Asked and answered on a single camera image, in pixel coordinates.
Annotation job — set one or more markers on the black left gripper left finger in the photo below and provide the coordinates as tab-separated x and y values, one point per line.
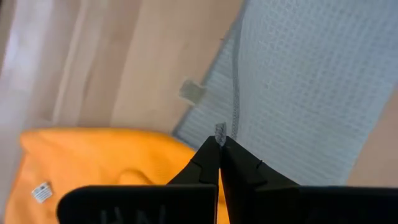
140	205

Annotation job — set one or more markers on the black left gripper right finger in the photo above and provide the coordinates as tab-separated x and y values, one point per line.
295	208

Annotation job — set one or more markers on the orange microfiber towel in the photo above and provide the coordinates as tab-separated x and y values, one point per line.
93	155

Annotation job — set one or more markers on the grey waffle microfiber towel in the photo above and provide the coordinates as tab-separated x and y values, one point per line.
295	77

